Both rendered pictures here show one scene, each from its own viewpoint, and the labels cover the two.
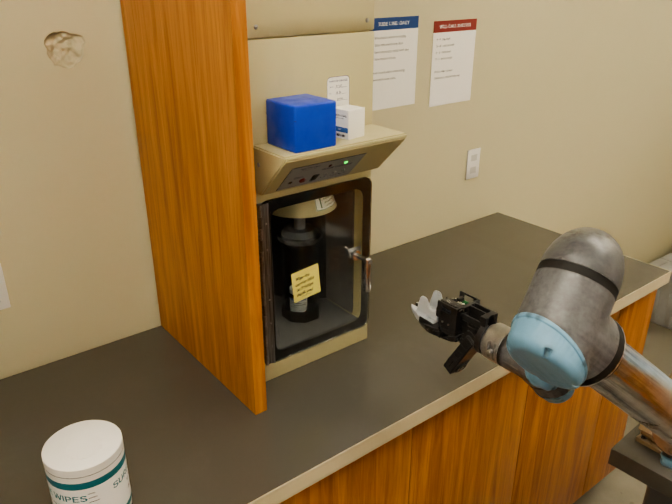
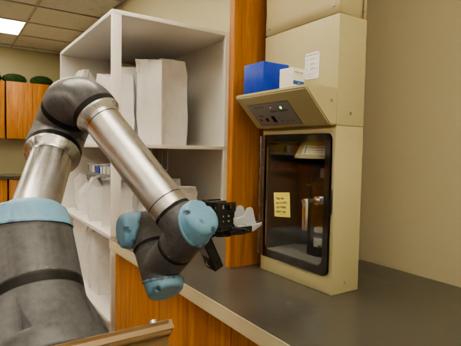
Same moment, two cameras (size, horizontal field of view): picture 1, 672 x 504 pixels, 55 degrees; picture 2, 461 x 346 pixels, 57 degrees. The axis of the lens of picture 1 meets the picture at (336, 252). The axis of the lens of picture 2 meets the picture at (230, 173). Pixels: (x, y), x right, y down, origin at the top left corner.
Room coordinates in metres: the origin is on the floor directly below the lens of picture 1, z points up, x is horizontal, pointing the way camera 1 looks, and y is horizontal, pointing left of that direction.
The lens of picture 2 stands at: (1.26, -1.25, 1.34)
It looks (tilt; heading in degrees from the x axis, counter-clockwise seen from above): 3 degrees down; 95
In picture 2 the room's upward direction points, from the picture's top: 1 degrees clockwise
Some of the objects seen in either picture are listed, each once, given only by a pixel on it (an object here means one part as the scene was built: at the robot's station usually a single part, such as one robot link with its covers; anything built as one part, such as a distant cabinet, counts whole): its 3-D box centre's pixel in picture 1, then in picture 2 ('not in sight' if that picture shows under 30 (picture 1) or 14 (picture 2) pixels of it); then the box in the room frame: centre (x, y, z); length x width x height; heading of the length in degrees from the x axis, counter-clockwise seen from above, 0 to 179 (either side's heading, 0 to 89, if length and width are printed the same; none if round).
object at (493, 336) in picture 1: (498, 343); not in sight; (1.07, -0.32, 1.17); 0.08 x 0.05 x 0.08; 128
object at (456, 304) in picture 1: (467, 323); (208, 219); (1.13, -0.27, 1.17); 0.12 x 0.08 x 0.09; 38
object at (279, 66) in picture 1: (285, 200); (324, 156); (1.45, 0.12, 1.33); 0.32 x 0.25 x 0.77; 128
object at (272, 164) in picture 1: (332, 162); (282, 109); (1.31, 0.01, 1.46); 0.32 x 0.12 x 0.10; 128
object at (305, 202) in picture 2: (363, 271); (309, 213); (1.39, -0.07, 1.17); 0.05 x 0.03 x 0.10; 38
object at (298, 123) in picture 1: (301, 122); (265, 79); (1.26, 0.07, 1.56); 0.10 x 0.10 x 0.09; 38
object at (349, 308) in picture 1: (319, 270); (291, 200); (1.35, 0.04, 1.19); 0.30 x 0.01 x 0.40; 128
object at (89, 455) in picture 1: (89, 476); not in sight; (0.87, 0.43, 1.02); 0.13 x 0.13 x 0.15
